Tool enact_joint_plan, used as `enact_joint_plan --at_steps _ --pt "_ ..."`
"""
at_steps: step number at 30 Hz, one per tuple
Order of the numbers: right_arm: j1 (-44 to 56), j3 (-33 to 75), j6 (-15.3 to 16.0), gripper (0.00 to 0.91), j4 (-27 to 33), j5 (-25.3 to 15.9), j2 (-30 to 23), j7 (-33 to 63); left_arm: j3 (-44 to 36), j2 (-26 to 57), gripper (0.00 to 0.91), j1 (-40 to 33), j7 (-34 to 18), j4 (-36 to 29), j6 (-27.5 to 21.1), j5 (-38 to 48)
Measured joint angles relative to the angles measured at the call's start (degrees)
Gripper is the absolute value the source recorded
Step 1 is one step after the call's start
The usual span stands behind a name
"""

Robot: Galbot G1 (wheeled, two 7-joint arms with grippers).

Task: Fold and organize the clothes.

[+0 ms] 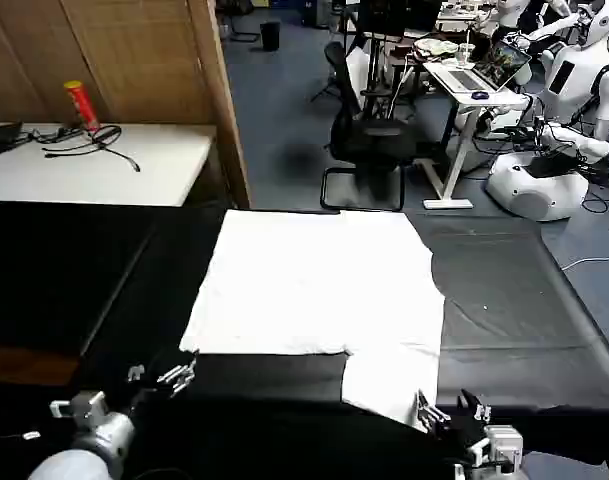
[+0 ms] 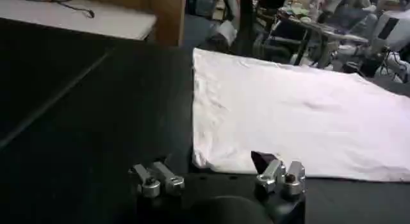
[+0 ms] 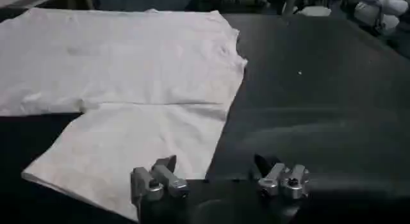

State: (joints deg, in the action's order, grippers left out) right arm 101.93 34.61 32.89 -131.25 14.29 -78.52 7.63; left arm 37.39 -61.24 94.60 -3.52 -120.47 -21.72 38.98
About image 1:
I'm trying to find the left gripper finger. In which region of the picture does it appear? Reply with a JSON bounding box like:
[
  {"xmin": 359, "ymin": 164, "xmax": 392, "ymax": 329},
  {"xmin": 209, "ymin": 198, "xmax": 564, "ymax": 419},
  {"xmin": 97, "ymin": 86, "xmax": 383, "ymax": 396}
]
[
  {"xmin": 127, "ymin": 350, "xmax": 160, "ymax": 384},
  {"xmin": 156, "ymin": 352, "xmax": 199, "ymax": 399}
]

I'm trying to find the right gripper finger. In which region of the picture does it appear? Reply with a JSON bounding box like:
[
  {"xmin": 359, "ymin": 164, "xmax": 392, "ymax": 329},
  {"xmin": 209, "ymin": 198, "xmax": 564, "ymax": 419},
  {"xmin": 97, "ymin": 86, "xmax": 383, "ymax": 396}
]
[
  {"xmin": 415, "ymin": 388, "xmax": 453, "ymax": 434},
  {"xmin": 458, "ymin": 388, "xmax": 493, "ymax": 422}
]

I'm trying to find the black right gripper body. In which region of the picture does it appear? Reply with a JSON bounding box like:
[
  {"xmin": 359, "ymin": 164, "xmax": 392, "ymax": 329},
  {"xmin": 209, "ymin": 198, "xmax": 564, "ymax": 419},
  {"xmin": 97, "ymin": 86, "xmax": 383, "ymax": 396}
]
[{"xmin": 436, "ymin": 407, "xmax": 490, "ymax": 465}]

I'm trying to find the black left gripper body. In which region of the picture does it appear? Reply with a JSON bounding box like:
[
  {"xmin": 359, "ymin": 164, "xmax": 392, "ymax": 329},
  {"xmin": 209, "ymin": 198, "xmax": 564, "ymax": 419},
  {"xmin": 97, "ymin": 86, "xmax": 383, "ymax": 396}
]
[{"xmin": 118, "ymin": 379, "xmax": 173, "ymax": 427}]

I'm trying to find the white shirt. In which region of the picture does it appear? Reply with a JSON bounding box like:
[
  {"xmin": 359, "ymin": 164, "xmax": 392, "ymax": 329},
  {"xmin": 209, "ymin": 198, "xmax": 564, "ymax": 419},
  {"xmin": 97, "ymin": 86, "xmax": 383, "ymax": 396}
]
[{"xmin": 178, "ymin": 209, "xmax": 448, "ymax": 434}]

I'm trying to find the black table cover cloth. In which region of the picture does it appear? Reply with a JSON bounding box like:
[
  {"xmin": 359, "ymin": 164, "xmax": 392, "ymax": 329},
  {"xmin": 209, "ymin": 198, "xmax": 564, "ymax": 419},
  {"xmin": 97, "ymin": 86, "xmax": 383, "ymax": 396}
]
[{"xmin": 0, "ymin": 200, "xmax": 609, "ymax": 480}]

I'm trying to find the white side table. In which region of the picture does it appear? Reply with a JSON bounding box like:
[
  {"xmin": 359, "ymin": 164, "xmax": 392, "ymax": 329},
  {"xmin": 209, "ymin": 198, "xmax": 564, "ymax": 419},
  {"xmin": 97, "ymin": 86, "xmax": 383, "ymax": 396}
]
[{"xmin": 0, "ymin": 122, "xmax": 218, "ymax": 208}]

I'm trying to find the red can with yellow lid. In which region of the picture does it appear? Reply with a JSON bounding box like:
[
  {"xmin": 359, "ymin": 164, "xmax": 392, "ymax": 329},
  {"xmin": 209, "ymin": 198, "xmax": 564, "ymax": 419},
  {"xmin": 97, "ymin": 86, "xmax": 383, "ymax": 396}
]
[{"xmin": 63, "ymin": 80, "xmax": 102, "ymax": 134}]

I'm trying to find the black flat device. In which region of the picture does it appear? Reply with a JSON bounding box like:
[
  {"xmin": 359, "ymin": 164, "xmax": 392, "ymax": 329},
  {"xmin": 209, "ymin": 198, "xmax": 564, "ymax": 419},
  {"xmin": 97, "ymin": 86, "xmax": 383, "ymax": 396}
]
[{"xmin": 0, "ymin": 121, "xmax": 26, "ymax": 157}]

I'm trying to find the black office chair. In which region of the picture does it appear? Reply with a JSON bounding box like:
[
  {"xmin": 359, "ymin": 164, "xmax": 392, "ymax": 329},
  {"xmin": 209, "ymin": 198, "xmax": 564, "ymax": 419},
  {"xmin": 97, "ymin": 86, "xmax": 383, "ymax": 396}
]
[{"xmin": 319, "ymin": 41, "xmax": 419, "ymax": 212}]

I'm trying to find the white standing desk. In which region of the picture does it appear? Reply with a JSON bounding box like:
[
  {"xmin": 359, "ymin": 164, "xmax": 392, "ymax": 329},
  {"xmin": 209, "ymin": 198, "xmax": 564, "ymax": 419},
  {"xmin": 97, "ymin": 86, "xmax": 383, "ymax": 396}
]
[{"xmin": 421, "ymin": 58, "xmax": 531, "ymax": 210}]

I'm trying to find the open silver laptop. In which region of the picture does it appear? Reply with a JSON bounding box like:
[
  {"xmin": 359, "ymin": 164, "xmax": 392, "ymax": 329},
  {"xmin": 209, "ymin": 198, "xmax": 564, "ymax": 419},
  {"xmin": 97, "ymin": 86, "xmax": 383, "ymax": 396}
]
[{"xmin": 435, "ymin": 39, "xmax": 533, "ymax": 94}]

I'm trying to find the clear plastic cup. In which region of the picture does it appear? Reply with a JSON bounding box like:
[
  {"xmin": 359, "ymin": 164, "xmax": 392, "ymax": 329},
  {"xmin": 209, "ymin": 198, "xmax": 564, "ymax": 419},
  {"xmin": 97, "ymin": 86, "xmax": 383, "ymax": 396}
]
[{"xmin": 455, "ymin": 29, "xmax": 478, "ymax": 67}]

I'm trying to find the black waste bin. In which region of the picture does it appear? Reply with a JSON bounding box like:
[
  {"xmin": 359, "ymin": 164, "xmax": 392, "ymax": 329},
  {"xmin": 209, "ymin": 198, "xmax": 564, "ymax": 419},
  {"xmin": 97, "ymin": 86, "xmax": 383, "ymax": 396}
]
[{"xmin": 259, "ymin": 21, "xmax": 283, "ymax": 52}]

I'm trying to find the black monitor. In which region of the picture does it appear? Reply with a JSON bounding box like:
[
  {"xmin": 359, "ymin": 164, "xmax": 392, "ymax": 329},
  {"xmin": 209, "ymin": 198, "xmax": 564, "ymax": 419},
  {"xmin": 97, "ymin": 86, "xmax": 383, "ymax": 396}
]
[{"xmin": 358, "ymin": 0, "xmax": 443, "ymax": 37}]

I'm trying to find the white floor cable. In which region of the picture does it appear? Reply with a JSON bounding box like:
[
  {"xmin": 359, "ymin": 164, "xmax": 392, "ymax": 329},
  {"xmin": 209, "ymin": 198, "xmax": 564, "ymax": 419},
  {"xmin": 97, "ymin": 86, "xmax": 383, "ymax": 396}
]
[{"xmin": 562, "ymin": 248, "xmax": 609, "ymax": 272}]

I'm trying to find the black cable bundle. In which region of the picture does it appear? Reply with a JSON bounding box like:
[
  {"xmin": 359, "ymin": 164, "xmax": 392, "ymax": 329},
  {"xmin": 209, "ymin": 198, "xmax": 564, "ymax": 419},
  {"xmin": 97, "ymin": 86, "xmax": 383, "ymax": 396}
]
[{"xmin": 28, "ymin": 124, "xmax": 142, "ymax": 174}]

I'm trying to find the wooden partition wall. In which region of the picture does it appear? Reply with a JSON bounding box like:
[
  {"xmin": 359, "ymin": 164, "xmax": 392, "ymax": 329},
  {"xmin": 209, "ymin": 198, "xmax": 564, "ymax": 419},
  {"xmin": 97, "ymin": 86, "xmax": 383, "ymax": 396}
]
[{"xmin": 0, "ymin": 0, "xmax": 253, "ymax": 209}]

